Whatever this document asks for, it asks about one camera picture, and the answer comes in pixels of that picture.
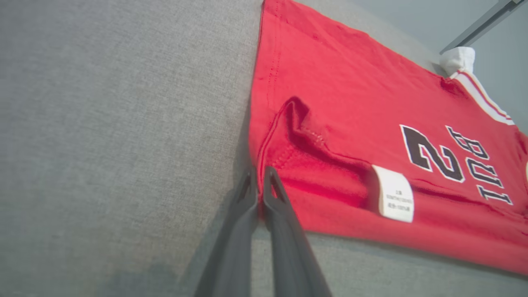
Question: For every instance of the grey fabric sofa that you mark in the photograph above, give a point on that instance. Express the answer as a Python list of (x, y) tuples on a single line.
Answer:
[(103, 123)]

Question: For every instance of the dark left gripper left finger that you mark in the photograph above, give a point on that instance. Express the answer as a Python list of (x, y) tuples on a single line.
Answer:
[(235, 247)]

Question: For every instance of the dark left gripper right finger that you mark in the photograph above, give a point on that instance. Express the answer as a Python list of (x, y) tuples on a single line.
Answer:
[(288, 247)]

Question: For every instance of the red white-striped garment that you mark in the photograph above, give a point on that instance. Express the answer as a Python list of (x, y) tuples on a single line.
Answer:
[(350, 82)]

